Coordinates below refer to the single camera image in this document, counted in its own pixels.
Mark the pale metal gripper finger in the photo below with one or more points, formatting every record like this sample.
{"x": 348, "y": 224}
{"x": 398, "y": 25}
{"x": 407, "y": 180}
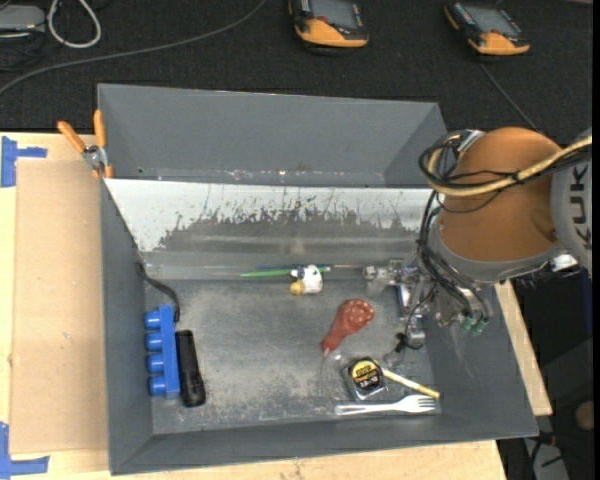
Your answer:
{"x": 387, "y": 274}
{"x": 411, "y": 313}

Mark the red-brown toy drumstick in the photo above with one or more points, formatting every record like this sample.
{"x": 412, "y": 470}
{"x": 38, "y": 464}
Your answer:
{"x": 352, "y": 318}

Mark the yellow and white pen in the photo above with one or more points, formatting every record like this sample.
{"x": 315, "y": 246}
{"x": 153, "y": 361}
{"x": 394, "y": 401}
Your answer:
{"x": 412, "y": 384}

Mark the white and yellow toy animal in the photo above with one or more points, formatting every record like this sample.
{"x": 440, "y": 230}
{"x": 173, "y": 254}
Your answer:
{"x": 310, "y": 280}

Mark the black and yellow tape measure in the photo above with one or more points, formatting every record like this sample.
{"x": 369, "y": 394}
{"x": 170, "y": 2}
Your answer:
{"x": 364, "y": 378}

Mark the white plastic fork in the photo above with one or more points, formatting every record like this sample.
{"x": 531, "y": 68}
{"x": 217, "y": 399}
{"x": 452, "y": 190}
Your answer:
{"x": 395, "y": 406}

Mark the green stick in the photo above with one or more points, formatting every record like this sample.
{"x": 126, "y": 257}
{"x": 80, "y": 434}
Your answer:
{"x": 275, "y": 272}

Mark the grey metal bin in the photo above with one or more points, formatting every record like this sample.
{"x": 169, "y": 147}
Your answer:
{"x": 260, "y": 348}

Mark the blue toy building block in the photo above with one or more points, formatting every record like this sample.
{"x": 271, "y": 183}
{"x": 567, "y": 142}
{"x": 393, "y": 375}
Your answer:
{"x": 164, "y": 353}

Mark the brown cardboard board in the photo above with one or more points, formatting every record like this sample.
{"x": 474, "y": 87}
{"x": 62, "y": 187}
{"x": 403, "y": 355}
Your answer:
{"x": 55, "y": 308}

